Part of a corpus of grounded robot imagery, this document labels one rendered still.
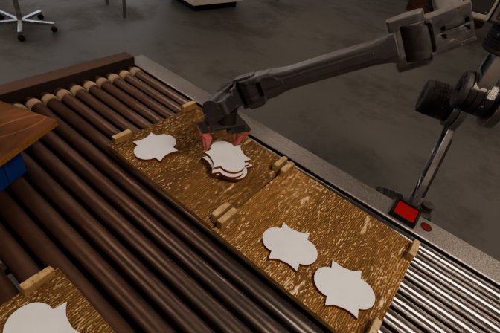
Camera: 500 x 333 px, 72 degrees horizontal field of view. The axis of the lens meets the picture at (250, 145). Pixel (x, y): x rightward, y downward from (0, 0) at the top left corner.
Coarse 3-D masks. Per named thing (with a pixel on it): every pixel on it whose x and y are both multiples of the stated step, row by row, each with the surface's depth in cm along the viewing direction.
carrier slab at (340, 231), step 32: (288, 192) 97; (320, 192) 99; (256, 224) 86; (288, 224) 88; (320, 224) 90; (352, 224) 92; (384, 224) 93; (256, 256) 79; (320, 256) 82; (352, 256) 83; (384, 256) 85; (288, 288) 74; (384, 288) 78; (320, 320) 71; (352, 320) 71
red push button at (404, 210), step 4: (400, 204) 102; (404, 204) 102; (396, 208) 100; (400, 208) 101; (404, 208) 101; (408, 208) 101; (412, 208) 101; (396, 212) 99; (400, 212) 99; (404, 212) 100; (408, 212) 100; (412, 212) 100; (416, 212) 100; (404, 216) 98; (408, 216) 99; (412, 216) 99; (416, 216) 99; (412, 220) 98
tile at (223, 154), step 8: (216, 144) 102; (224, 144) 103; (208, 152) 98; (216, 152) 99; (224, 152) 100; (232, 152) 100; (240, 152) 101; (216, 160) 97; (224, 160) 97; (232, 160) 98; (240, 160) 98; (248, 160) 99; (216, 168) 95; (224, 168) 94; (232, 168) 95; (240, 168) 96
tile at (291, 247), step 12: (276, 228) 85; (288, 228) 86; (264, 240) 82; (276, 240) 82; (288, 240) 83; (300, 240) 83; (276, 252) 80; (288, 252) 80; (300, 252) 81; (312, 252) 81; (288, 264) 78; (300, 264) 79
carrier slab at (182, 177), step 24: (168, 120) 114; (192, 120) 116; (120, 144) 101; (192, 144) 106; (240, 144) 110; (144, 168) 95; (168, 168) 96; (192, 168) 98; (264, 168) 103; (168, 192) 90; (192, 192) 91; (216, 192) 92; (240, 192) 94
